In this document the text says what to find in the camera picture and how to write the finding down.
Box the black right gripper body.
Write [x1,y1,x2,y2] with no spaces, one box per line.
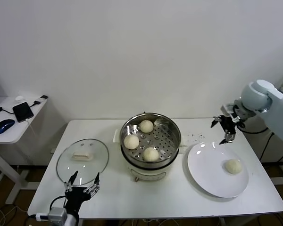
[221,114,238,134]

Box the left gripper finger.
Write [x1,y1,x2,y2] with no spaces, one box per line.
[84,172,101,197]
[64,171,79,192]

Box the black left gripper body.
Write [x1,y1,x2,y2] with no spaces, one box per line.
[65,187,91,212]

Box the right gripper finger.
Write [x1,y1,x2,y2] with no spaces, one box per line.
[211,115,224,128]
[219,131,236,145]

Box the glass pot lid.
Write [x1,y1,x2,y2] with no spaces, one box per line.
[56,138,109,185]

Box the white steamed baozi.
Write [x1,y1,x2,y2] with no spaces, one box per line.
[123,135,140,150]
[139,120,154,133]
[225,159,243,175]
[142,147,160,162]

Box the steel steamer basket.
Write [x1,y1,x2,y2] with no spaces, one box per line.
[113,113,191,165]

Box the white round plate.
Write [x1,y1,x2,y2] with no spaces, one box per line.
[187,142,250,198]

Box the cream electric cooker base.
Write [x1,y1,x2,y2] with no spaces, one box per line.
[121,145,191,183]

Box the white side desk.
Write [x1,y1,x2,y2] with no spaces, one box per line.
[0,96,50,204]

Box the black smartphone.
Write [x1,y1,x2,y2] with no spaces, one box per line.
[12,102,34,123]

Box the blue computer mouse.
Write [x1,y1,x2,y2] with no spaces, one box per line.
[0,119,16,135]

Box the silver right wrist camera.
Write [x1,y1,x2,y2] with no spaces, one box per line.
[221,104,235,115]

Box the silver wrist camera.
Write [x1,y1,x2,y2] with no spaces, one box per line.
[221,104,235,115]
[35,207,68,223]

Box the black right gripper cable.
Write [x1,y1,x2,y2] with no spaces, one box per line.
[235,122,271,135]

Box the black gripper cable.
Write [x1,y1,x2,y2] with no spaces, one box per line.
[49,195,67,212]
[235,122,271,135]

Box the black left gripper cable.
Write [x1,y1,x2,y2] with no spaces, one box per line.
[49,195,67,212]

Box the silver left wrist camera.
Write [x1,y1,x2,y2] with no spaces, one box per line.
[35,207,68,223]

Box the white floor cable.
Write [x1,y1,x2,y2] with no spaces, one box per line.
[0,204,29,224]

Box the white charging cable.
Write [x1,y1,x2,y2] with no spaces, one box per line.
[25,119,42,146]

